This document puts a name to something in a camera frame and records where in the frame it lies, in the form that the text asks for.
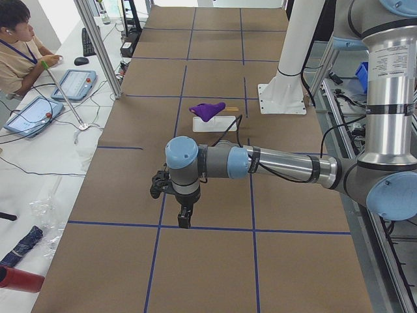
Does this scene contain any black computer mouse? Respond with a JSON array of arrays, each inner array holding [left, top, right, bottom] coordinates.
[[74, 57, 89, 66]]

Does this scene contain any near wooden rack bar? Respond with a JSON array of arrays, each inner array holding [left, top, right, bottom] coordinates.
[[224, 106, 239, 112]]

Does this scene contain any aluminium frame post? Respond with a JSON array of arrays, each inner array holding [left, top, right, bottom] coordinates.
[[74, 0, 122, 99]]

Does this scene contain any seated person beige shirt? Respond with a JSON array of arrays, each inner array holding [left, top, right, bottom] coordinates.
[[1, 1, 62, 97]]

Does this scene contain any blue plastic bin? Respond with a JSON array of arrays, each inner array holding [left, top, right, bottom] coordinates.
[[355, 62, 368, 94]]

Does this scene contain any purple towel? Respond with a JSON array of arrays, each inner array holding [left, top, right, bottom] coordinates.
[[189, 102, 226, 122]]

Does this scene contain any white rack base tray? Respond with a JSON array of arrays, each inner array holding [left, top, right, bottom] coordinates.
[[192, 116, 237, 132]]

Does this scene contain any upper teach pendant tablet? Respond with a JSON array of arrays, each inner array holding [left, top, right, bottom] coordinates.
[[59, 69, 97, 102]]

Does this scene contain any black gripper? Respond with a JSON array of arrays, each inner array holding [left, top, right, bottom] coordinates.
[[175, 190, 201, 229]]

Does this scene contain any white pedestal column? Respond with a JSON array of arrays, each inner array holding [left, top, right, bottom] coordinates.
[[258, 0, 325, 115]]

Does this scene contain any folded dark umbrella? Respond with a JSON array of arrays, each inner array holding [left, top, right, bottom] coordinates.
[[1, 226, 43, 267]]

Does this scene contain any teach pendant tablet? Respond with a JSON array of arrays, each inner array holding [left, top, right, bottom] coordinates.
[[59, 69, 97, 102], [3, 96, 64, 138]]

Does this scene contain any red bottle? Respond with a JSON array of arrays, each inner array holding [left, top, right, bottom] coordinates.
[[1, 266, 45, 293]]

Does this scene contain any black keyboard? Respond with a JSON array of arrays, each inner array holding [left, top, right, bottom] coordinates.
[[81, 28, 96, 57]]

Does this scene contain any lower teach pendant tablet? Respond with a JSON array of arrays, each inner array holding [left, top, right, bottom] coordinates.
[[3, 96, 64, 138]]

